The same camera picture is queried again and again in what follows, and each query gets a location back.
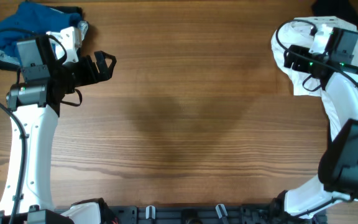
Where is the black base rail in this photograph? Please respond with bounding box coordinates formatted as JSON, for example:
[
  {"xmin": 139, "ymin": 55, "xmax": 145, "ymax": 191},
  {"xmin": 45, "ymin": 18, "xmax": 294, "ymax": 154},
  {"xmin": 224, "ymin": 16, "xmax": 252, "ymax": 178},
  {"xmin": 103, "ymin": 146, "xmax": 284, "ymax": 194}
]
[{"xmin": 51, "ymin": 203, "xmax": 328, "ymax": 224}]

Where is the white t-shirt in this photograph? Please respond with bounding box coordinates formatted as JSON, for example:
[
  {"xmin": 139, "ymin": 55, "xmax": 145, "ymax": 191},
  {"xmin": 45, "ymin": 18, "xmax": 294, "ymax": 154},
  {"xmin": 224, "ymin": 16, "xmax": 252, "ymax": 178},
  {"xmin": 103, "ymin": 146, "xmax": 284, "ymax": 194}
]
[{"xmin": 271, "ymin": 17, "xmax": 358, "ymax": 138}]

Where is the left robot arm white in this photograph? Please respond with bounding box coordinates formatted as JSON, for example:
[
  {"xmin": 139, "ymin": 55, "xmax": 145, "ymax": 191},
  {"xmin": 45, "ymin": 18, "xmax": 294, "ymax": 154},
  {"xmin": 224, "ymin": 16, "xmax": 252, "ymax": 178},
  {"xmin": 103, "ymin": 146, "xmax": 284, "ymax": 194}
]
[{"xmin": 0, "ymin": 35, "xmax": 117, "ymax": 223}]

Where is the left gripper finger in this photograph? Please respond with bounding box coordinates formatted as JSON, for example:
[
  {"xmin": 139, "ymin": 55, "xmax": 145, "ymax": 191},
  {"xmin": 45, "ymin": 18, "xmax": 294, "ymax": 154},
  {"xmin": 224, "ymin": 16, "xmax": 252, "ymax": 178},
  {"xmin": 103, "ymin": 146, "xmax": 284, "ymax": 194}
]
[
  {"xmin": 83, "ymin": 55, "xmax": 103, "ymax": 83},
  {"xmin": 94, "ymin": 51, "xmax": 117, "ymax": 80}
]

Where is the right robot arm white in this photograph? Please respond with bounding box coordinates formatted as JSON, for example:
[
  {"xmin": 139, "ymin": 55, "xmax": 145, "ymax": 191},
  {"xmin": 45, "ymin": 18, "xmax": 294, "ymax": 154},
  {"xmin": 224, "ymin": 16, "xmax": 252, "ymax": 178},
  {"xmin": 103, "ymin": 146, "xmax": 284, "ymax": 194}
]
[{"xmin": 272, "ymin": 21, "xmax": 358, "ymax": 220}]

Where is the light denim garment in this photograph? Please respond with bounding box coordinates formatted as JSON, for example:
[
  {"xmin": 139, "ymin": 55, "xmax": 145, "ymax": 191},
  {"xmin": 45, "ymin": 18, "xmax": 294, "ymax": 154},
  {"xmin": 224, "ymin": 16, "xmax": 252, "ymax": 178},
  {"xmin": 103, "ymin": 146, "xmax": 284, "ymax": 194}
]
[{"xmin": 0, "ymin": 21, "xmax": 89, "ymax": 65}]

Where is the blue polo shirt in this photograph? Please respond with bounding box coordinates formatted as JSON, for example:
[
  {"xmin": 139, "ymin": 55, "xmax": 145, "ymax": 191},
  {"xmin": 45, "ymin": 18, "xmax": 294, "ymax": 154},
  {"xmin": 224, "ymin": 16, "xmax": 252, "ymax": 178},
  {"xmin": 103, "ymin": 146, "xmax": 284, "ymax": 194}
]
[{"xmin": 0, "ymin": 1, "xmax": 83, "ymax": 62}]

